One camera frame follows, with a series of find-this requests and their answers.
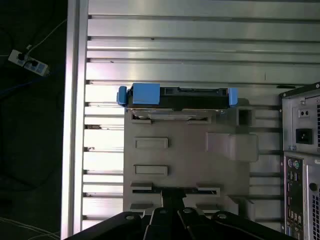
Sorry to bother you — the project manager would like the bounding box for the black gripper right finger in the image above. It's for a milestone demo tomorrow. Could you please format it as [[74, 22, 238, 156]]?
[[174, 188, 296, 240]]

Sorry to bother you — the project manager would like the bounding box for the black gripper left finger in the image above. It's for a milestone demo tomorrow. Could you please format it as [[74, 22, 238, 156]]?
[[63, 188, 177, 240]]

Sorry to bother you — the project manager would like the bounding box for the hard disk in blue carrier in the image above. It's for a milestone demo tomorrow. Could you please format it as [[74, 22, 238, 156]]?
[[116, 82, 240, 114]]

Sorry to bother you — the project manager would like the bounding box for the grey parts rack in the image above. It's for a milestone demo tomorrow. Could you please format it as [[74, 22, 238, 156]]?
[[123, 98, 260, 221]]

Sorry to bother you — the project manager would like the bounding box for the silver PC case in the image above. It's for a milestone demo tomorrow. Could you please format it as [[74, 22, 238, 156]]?
[[279, 83, 320, 240]]

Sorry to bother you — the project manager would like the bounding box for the white power strip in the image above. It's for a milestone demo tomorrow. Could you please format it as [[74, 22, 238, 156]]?
[[7, 48, 50, 76]]

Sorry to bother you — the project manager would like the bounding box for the thin white floor cable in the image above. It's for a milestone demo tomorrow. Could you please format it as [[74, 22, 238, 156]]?
[[0, 215, 62, 240]]

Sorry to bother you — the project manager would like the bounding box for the blue cable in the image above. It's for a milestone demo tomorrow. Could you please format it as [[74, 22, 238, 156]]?
[[0, 63, 65, 101]]

